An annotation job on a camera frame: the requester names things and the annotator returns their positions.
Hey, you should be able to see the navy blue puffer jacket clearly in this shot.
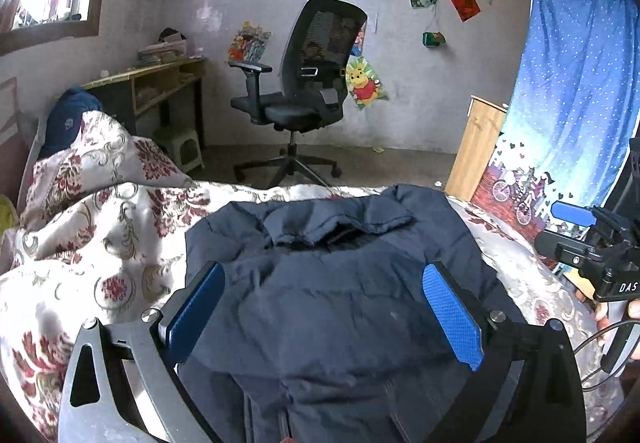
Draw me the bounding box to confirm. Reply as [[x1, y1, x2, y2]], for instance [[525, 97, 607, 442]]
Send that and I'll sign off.
[[179, 185, 522, 442]]

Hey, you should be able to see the person's right hand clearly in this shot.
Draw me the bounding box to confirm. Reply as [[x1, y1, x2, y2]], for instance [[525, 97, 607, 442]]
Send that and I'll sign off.
[[596, 299, 640, 361]]

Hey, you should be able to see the blue starry curtain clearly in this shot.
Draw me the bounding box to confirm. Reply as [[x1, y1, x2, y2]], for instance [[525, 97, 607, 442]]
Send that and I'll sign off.
[[472, 0, 639, 241]]

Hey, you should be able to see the light wooden cabinet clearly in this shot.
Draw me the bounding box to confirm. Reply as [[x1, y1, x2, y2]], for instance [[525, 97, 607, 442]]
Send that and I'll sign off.
[[445, 96, 506, 202]]

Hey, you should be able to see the floral white red bedspread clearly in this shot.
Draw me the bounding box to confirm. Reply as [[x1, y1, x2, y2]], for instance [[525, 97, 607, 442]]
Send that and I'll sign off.
[[1, 182, 624, 442]]

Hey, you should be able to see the green hanging pouch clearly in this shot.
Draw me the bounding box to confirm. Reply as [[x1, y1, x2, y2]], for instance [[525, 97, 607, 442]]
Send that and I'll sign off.
[[422, 32, 446, 49]]

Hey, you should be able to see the Winnie the Pooh poster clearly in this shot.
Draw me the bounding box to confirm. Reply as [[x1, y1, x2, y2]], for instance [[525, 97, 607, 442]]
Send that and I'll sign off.
[[345, 56, 388, 111]]

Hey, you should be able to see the floral pillow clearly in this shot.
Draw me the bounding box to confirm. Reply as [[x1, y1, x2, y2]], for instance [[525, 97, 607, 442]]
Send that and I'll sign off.
[[20, 111, 193, 231]]

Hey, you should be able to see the colourful cartoon poster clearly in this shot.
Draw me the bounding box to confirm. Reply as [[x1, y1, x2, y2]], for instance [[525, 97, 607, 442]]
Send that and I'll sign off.
[[350, 22, 367, 58]]

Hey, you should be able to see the small grey plastic stool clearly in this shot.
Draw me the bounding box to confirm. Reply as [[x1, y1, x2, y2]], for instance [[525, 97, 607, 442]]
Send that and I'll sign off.
[[152, 126, 205, 174]]

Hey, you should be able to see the black mesh office chair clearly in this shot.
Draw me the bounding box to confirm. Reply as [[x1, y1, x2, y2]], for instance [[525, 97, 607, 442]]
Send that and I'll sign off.
[[228, 0, 367, 188]]

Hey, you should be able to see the cartoon poster behind armrest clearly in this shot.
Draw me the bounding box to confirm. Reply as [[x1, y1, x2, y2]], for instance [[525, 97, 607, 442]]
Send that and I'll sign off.
[[228, 21, 271, 63]]

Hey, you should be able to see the red paper on wall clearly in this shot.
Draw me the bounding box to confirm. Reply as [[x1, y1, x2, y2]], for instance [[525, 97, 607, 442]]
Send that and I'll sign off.
[[450, 0, 480, 22]]

